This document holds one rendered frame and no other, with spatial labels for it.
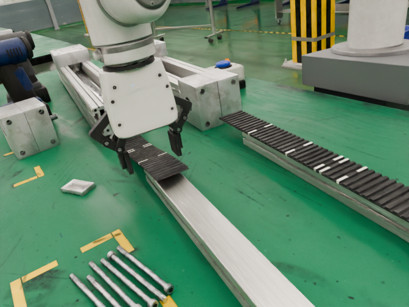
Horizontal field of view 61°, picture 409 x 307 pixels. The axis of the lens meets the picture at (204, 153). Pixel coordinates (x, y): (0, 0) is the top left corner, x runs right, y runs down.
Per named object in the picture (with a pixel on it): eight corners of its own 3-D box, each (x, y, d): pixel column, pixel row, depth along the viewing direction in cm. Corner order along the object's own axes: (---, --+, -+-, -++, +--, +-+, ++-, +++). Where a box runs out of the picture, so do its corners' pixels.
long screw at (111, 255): (108, 259, 42) (105, 253, 42) (114, 254, 43) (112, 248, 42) (162, 306, 35) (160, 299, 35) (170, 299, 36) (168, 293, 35)
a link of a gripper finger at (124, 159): (102, 142, 51) (115, 181, 54) (123, 135, 52) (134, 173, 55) (98, 136, 53) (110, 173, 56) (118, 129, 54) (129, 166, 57)
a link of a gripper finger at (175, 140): (170, 120, 54) (178, 157, 57) (188, 114, 56) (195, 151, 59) (163, 114, 57) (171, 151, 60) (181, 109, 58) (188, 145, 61)
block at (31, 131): (70, 140, 79) (56, 100, 75) (19, 160, 74) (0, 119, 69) (58, 130, 87) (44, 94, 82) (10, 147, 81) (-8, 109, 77)
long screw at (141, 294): (159, 306, 35) (157, 299, 35) (152, 313, 35) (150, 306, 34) (107, 261, 42) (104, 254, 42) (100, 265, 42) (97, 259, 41)
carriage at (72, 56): (93, 67, 121) (87, 47, 118) (61, 75, 117) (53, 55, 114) (85, 61, 134) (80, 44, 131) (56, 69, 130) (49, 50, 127)
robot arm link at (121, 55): (95, 50, 44) (102, 74, 45) (160, 35, 47) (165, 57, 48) (84, 44, 50) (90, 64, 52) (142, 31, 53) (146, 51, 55)
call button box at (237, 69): (246, 87, 94) (243, 64, 91) (215, 97, 90) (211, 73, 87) (230, 82, 100) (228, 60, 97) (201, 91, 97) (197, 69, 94)
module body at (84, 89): (148, 132, 76) (138, 95, 73) (103, 147, 73) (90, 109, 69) (85, 74, 142) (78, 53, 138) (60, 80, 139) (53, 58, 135)
